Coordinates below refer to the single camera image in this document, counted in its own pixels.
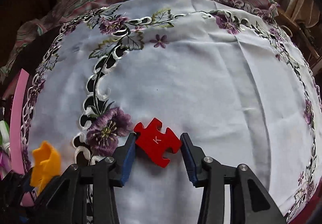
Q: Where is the yellow orange plastic toy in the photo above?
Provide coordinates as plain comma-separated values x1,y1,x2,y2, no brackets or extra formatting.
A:
30,141,61,195

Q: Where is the white floral embroidered tablecloth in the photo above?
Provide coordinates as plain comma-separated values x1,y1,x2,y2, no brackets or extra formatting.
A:
22,0,321,223

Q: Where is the pink white cardboard box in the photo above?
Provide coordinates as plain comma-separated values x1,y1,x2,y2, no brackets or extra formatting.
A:
10,69,29,175

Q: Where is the wooden shelf with clutter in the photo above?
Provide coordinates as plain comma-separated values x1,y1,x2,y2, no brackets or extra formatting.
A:
274,5,322,69

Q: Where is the pink curtain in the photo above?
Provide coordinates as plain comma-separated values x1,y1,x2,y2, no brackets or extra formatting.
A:
284,0,321,28

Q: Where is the white green plug-in device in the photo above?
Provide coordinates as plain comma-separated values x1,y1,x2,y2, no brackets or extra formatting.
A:
0,120,10,155

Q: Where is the red puzzle piece letter K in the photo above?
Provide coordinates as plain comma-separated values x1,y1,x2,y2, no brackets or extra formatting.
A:
134,118,182,168

